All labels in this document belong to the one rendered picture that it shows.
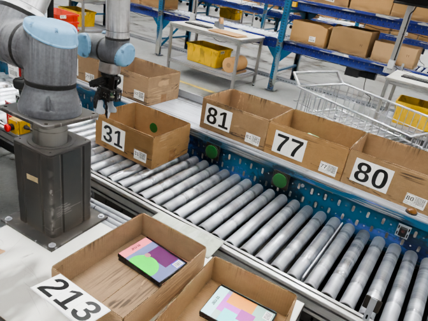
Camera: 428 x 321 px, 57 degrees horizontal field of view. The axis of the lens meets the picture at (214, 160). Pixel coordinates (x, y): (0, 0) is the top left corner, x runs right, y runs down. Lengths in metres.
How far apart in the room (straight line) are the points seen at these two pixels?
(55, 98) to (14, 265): 0.53
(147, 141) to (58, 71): 0.73
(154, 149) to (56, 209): 0.64
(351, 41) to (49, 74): 5.26
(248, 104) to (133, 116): 0.66
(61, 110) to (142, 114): 1.04
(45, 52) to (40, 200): 0.49
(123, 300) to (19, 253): 0.40
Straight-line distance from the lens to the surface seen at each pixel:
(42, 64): 1.27
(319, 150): 1.85
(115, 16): 1.53
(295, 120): 2.17
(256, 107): 2.26
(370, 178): 1.82
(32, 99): 1.30
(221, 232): 1.57
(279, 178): 1.88
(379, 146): 2.08
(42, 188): 1.41
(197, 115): 2.31
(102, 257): 1.39
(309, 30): 6.36
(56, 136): 1.36
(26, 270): 1.39
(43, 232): 1.51
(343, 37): 6.20
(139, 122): 2.31
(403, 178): 1.79
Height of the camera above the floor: 1.67
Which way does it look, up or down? 26 degrees down
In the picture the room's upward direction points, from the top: 9 degrees clockwise
